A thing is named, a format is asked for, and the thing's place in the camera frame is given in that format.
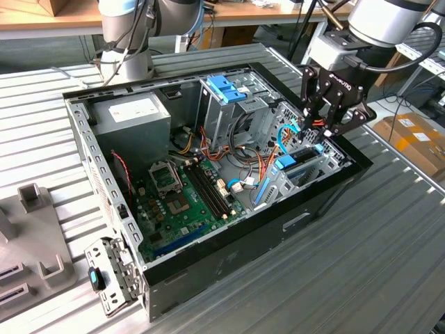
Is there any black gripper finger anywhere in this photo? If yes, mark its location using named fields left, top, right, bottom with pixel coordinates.
left=300, top=65, right=327, bottom=135
left=323, top=100, right=379, bottom=139

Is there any coloured power wire black connector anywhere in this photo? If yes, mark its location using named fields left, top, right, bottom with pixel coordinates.
left=257, top=118, right=326, bottom=184

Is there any hard disk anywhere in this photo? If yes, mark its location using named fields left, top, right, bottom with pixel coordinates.
left=255, top=143, right=326, bottom=207

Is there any metal disk bay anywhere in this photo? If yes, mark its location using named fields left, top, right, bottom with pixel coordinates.
left=249, top=141, right=353, bottom=212

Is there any large brown cardboard sheet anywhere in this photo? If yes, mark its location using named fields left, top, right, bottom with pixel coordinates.
left=373, top=51, right=413, bottom=88

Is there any cardboard box with white labels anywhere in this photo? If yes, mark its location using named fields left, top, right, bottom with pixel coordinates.
left=372, top=111, right=445, bottom=182

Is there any black tripod stand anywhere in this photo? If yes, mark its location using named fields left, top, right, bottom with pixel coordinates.
left=286, top=0, right=327, bottom=69

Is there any blue plastic drive latch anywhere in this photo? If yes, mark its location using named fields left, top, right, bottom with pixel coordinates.
left=205, top=75, right=248, bottom=104

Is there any metal drive cage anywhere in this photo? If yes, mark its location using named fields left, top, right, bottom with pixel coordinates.
left=194, top=69, right=279, bottom=149

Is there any plain brown cardboard box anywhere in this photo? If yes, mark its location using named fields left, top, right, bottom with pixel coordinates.
left=34, top=0, right=100, bottom=17
left=203, top=26, right=260, bottom=49

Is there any metal slat side table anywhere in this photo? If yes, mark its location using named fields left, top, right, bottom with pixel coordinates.
left=394, top=26, right=445, bottom=105

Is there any long wooden desk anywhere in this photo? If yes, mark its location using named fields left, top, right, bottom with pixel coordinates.
left=0, top=0, right=352, bottom=41

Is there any black RAM slot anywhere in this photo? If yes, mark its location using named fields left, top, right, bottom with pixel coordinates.
left=183, top=164, right=223, bottom=221
left=191, top=162, right=230, bottom=219
left=187, top=163, right=227, bottom=220
left=194, top=161, right=234, bottom=217

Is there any locking lever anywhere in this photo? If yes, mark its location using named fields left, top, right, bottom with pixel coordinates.
left=172, top=161, right=184, bottom=191

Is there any CPU socket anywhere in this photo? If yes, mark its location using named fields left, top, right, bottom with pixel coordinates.
left=148, top=160, right=184, bottom=196

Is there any black open PC case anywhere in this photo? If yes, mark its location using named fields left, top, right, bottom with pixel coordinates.
left=61, top=61, right=375, bottom=323

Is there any green motherboard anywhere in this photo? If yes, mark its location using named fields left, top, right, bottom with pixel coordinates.
left=133, top=156, right=250, bottom=264

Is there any grey power supply unit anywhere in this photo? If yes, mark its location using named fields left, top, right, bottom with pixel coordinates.
left=88, top=90, right=173, bottom=175

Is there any blue expansion slot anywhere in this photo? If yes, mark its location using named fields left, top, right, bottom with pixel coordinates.
left=152, top=225, right=209, bottom=257

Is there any black case fan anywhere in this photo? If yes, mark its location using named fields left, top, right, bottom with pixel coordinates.
left=110, top=149, right=135, bottom=209

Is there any grey parts rack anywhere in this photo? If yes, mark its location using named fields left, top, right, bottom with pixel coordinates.
left=0, top=183, right=78, bottom=312

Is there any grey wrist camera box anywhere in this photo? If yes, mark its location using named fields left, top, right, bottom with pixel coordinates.
left=310, top=31, right=372, bottom=72

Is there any thick black cable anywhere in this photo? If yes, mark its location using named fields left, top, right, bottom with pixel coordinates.
left=227, top=104, right=265, bottom=168

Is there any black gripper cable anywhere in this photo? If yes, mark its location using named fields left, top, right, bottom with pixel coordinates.
left=343, top=21, right=443, bottom=73

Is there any orange red wire bundle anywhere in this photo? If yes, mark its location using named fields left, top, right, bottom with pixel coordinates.
left=198, top=125, right=232, bottom=164

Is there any white connector red wire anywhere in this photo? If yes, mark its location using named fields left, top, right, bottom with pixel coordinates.
left=231, top=175, right=267, bottom=194

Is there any yellow black wire bundle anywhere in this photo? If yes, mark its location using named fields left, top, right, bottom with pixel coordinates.
left=172, top=127, right=196, bottom=156

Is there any red fan wire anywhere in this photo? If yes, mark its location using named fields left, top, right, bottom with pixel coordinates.
left=110, top=149, right=136, bottom=206

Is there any brown square base plate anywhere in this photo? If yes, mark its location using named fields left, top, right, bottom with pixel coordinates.
left=90, top=57, right=105, bottom=86

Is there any metal hinged card bracket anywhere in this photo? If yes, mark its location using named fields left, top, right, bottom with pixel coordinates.
left=84, top=235, right=146, bottom=318

